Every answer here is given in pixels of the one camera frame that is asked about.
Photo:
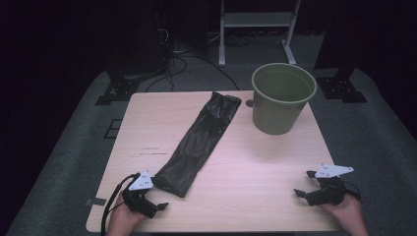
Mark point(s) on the green plastic bucket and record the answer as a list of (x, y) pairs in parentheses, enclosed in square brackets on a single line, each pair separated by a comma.
[(278, 114)]

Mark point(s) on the dark cabinet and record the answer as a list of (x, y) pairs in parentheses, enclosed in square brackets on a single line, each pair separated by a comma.
[(137, 36)]

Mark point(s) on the round dark table grommet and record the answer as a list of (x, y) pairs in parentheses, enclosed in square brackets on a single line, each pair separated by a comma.
[(249, 103)]

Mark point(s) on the person's right hand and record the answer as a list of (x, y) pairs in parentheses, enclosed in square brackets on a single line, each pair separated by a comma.
[(349, 216)]

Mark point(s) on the black stand base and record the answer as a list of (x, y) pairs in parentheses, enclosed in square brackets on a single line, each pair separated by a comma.
[(342, 88), (119, 88)]

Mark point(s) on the person's left hand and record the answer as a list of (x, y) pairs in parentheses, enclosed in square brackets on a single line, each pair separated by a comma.
[(123, 219)]

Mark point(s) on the black plastic garbage bag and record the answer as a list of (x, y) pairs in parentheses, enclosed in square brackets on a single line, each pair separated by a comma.
[(196, 141)]

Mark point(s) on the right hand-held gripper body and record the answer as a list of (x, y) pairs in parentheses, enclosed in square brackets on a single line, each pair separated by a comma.
[(327, 193)]

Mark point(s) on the grey tape strip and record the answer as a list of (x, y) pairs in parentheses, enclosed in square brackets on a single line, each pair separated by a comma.
[(96, 202)]

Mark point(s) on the white metal stand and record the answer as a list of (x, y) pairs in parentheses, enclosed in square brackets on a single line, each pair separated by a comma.
[(257, 19)]

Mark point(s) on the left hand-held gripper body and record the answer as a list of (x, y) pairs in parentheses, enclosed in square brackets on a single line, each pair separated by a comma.
[(141, 183)]

